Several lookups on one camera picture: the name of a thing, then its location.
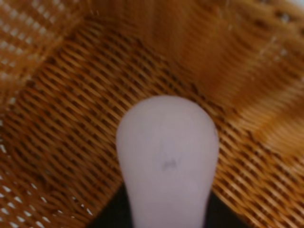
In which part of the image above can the orange wicker basket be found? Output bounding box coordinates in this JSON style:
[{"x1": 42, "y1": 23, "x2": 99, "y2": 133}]
[{"x1": 0, "y1": 0, "x2": 304, "y2": 228}]

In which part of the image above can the pink peach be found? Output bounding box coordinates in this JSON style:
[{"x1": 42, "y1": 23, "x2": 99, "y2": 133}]
[{"x1": 116, "y1": 95, "x2": 219, "y2": 228}]

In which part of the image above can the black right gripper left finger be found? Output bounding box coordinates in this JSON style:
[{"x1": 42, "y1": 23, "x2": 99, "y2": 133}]
[{"x1": 91, "y1": 183, "x2": 133, "y2": 228}]

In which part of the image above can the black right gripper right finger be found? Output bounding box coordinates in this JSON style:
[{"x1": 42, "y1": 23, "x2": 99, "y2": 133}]
[{"x1": 203, "y1": 191, "x2": 240, "y2": 228}]

